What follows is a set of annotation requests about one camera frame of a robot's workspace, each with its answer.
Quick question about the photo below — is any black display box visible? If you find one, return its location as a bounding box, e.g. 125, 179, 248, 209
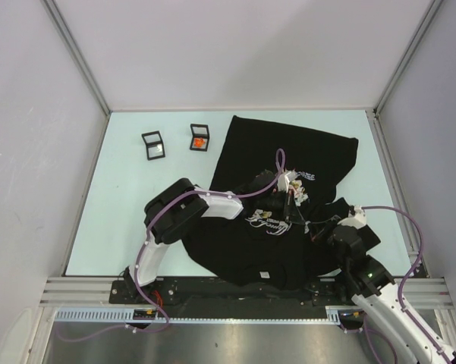
141, 130, 165, 161
190, 124, 210, 152

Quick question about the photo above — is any left black display box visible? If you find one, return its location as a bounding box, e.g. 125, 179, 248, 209
141, 130, 165, 161

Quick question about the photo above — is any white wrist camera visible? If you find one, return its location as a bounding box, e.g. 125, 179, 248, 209
341, 206, 367, 229
277, 171, 297, 192

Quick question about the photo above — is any aluminium frame rail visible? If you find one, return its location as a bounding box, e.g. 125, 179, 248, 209
39, 277, 454, 309

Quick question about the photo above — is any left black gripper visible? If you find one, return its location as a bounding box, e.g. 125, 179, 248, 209
254, 187, 303, 224

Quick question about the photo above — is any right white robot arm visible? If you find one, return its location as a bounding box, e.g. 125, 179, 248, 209
308, 216, 456, 363

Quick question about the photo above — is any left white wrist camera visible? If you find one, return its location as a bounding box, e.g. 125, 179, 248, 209
277, 171, 297, 192

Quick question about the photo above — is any right black display box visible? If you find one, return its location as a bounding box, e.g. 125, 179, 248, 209
190, 124, 210, 152

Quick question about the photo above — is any white slotted cable duct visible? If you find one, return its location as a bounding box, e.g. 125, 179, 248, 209
55, 306, 362, 325

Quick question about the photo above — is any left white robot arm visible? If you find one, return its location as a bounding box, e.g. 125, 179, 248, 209
125, 169, 308, 303

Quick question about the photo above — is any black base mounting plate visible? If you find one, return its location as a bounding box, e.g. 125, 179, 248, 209
108, 276, 354, 306

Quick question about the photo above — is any red leaf brooch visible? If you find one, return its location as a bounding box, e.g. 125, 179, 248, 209
193, 138, 206, 149

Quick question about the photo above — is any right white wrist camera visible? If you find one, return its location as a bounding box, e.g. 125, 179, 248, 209
341, 206, 367, 229

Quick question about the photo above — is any black floral print t-shirt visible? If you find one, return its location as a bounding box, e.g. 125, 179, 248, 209
181, 116, 359, 290

